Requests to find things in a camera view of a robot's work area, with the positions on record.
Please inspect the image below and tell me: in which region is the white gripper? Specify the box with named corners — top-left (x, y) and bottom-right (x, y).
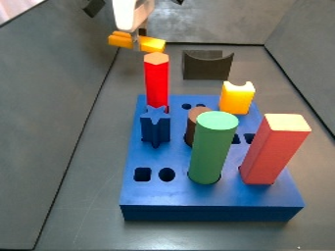
top-left (111, 0), bottom-right (155, 51)

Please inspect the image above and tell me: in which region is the yellow double-square forked block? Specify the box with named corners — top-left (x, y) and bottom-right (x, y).
top-left (107, 31), bottom-right (167, 53)

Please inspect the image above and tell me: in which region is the salmon red square peg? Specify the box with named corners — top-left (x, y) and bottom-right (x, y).
top-left (239, 114), bottom-right (311, 185)

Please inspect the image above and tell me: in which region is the blue peg board base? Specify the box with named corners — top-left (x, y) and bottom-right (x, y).
top-left (119, 95), bottom-right (304, 222)

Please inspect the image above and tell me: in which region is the red hexagonal peg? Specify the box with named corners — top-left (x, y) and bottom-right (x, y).
top-left (144, 52), bottom-right (168, 110)

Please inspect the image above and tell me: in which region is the brown cylinder peg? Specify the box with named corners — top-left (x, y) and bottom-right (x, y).
top-left (183, 106), bottom-right (211, 146)

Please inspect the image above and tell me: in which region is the blue star peg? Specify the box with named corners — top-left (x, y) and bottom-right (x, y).
top-left (140, 106), bottom-right (170, 148)

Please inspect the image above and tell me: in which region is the yellow notched block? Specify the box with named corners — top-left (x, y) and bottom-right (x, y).
top-left (219, 81), bottom-right (255, 115)

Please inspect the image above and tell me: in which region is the green cylinder peg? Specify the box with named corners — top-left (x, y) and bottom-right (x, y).
top-left (188, 111), bottom-right (239, 184)

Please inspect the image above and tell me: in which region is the black curved holder bracket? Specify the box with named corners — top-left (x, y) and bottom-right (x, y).
top-left (182, 50), bottom-right (235, 80)

